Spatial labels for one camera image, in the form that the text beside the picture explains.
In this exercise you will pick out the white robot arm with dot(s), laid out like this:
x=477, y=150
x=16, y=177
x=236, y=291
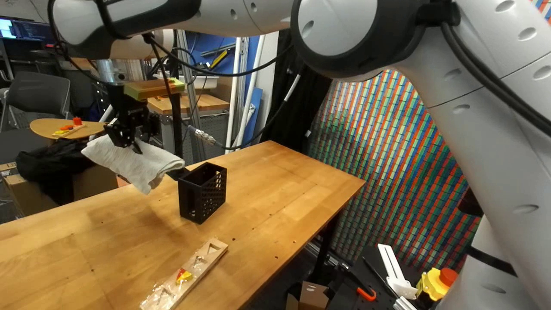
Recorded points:
x=488, y=143

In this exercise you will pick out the computer monitor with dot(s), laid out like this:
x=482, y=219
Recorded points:
x=14, y=27

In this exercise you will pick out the black bag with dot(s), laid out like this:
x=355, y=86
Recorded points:
x=52, y=165

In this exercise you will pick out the black camera bracket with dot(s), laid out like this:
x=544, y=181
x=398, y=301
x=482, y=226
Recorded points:
x=472, y=203

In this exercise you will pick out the round wooden stool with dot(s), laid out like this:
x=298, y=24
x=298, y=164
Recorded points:
x=62, y=131

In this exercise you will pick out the small cardboard box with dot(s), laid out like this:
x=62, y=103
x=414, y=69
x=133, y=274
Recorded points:
x=312, y=293

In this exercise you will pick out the yellow red emergency stop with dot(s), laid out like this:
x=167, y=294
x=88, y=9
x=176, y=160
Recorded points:
x=436, y=282

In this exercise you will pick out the dark mesh office chair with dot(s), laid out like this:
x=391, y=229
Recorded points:
x=36, y=91

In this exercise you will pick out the grey metal pole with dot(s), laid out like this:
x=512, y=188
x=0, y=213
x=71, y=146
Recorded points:
x=191, y=114

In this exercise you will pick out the white plastic bracket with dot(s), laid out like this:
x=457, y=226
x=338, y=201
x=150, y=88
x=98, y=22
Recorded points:
x=393, y=267

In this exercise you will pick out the black perforated box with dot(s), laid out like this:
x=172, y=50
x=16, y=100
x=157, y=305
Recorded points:
x=200, y=195

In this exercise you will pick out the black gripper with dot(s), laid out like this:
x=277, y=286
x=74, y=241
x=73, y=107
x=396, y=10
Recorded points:
x=129, y=108

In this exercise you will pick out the white towel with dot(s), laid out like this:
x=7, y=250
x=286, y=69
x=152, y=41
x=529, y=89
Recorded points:
x=135, y=160

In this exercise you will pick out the red yellow puzzle piece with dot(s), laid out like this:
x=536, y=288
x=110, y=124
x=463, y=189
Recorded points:
x=183, y=274

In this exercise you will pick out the white pipe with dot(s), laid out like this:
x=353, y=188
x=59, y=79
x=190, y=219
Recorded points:
x=234, y=86
x=250, y=86

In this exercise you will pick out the large cardboard box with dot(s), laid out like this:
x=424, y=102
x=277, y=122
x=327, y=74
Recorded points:
x=97, y=181

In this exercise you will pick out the black stand pole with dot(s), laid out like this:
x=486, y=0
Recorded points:
x=176, y=122

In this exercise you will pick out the wooden top workbench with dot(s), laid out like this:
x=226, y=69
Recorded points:
x=212, y=129

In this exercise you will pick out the blue board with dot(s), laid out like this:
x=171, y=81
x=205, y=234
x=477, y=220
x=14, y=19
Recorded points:
x=209, y=48

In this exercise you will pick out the red toy block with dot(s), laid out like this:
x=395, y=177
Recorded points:
x=76, y=120

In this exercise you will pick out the wooden puzzle board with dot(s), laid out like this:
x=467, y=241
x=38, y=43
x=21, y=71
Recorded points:
x=190, y=272

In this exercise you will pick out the multicoloured striped backdrop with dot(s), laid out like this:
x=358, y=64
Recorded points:
x=389, y=160

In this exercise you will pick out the black table leg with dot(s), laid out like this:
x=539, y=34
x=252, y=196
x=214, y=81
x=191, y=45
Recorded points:
x=324, y=241

